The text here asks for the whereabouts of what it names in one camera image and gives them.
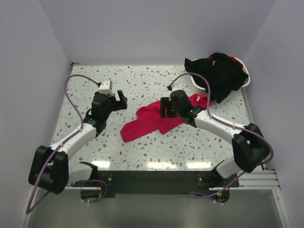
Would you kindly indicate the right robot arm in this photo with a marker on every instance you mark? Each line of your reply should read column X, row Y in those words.
column 248, row 144

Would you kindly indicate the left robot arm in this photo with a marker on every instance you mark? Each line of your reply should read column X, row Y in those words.
column 50, row 170

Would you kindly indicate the aluminium frame rail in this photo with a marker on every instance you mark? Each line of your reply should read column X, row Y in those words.
column 259, row 180

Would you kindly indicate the black t shirt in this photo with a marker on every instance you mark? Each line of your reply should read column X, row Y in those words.
column 223, row 78

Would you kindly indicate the white laundry basket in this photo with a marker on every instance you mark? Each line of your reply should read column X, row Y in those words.
column 246, row 82

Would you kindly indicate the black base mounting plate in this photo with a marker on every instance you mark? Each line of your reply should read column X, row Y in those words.
column 195, row 184

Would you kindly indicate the red garment in basket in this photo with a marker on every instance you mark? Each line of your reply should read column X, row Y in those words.
column 232, row 58

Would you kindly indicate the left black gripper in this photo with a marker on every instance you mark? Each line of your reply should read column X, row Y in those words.
column 118, row 105

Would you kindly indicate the pink t shirt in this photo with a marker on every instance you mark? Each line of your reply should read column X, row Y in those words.
column 148, row 120

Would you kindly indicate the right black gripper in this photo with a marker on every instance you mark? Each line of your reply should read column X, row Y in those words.
column 166, row 103

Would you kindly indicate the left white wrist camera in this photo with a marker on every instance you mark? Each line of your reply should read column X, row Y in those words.
column 106, row 87

